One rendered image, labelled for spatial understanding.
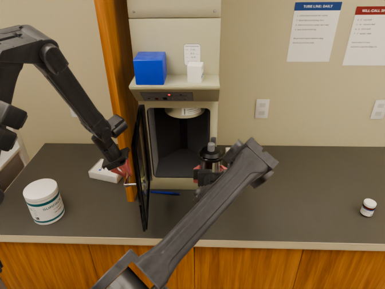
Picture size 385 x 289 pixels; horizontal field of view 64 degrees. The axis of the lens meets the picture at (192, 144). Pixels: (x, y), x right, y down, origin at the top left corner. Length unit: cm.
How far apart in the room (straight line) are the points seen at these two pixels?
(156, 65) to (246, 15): 65
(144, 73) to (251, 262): 90
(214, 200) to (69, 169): 127
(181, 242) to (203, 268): 92
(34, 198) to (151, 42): 76
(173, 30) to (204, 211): 75
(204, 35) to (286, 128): 89
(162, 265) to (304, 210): 101
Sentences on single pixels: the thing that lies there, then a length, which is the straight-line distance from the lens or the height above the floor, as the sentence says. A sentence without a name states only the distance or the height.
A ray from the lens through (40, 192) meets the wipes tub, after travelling 141.
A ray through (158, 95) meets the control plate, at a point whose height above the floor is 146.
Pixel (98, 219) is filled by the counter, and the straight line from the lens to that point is 143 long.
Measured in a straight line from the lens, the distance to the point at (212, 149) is 123.
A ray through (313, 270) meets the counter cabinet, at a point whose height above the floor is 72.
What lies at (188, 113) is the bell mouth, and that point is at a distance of 130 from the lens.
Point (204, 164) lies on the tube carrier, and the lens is 123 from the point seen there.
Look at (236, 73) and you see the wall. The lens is 167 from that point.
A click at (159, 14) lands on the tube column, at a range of 116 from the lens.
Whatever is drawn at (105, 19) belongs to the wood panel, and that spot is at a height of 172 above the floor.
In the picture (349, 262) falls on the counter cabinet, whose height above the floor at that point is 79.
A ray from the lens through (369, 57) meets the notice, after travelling 182.
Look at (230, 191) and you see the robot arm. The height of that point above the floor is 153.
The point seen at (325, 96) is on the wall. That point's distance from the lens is 182.
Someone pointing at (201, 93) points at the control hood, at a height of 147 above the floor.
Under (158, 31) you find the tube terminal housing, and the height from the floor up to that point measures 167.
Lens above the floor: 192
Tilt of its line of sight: 33 degrees down
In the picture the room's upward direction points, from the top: 1 degrees counter-clockwise
